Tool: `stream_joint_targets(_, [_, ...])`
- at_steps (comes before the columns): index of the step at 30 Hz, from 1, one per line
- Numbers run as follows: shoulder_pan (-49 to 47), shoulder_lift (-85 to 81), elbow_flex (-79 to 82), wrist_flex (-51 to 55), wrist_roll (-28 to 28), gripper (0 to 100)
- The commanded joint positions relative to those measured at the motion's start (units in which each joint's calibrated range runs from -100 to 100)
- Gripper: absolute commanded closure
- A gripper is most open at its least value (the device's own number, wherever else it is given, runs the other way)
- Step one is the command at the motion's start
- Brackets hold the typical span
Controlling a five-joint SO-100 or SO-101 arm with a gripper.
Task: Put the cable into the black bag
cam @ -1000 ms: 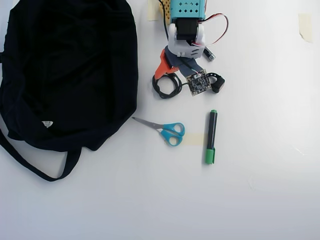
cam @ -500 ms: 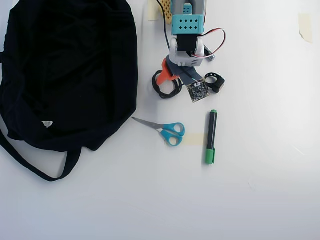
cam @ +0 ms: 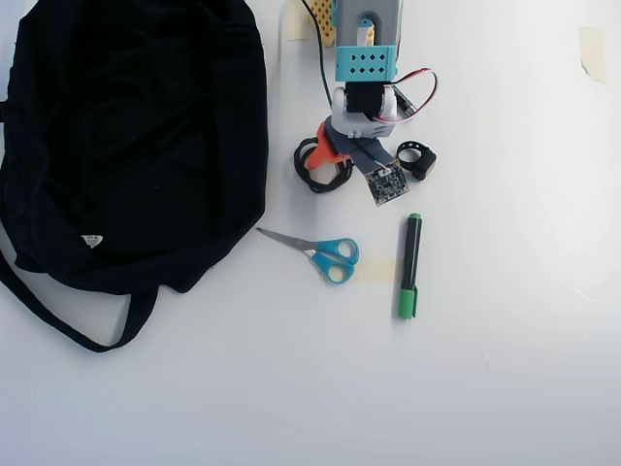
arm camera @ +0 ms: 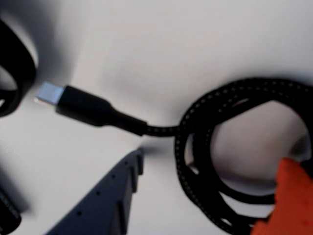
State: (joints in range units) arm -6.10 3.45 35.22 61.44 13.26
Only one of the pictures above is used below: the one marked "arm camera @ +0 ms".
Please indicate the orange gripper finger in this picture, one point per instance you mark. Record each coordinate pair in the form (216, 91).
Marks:
(293, 200)

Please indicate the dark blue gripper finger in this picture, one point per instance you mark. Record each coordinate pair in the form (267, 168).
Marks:
(107, 195)

